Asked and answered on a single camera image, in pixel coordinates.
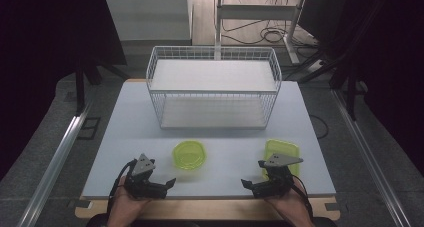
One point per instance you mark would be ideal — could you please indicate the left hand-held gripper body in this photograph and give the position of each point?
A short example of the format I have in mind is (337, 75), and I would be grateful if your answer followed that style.
(141, 183)

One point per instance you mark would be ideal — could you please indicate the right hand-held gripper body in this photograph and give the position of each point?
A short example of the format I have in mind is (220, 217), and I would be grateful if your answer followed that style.
(280, 182)

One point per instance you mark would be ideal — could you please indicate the rectangular green plastic container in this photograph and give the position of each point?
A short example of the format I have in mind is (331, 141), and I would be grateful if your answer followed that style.
(286, 150)

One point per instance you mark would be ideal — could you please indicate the round green plastic container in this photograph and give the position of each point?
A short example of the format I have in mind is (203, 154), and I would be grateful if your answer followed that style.
(189, 154)

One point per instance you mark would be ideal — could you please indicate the person's right hand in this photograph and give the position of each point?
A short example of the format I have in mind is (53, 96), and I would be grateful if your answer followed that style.
(293, 205)

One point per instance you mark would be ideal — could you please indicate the person's left hand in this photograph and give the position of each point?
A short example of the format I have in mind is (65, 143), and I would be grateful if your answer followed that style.
(125, 207)

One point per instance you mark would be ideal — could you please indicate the black metal stand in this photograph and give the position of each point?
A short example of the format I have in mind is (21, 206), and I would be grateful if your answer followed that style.
(350, 87)
(80, 87)

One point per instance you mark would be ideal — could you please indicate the white cabinet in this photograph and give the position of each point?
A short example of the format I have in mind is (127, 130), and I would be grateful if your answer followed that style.
(146, 17)

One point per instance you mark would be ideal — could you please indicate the aluminium rail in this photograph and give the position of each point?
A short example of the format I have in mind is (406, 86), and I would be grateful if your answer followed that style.
(56, 157)
(370, 157)

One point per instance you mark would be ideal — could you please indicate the white desk frame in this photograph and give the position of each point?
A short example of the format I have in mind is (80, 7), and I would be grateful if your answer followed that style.
(256, 12)

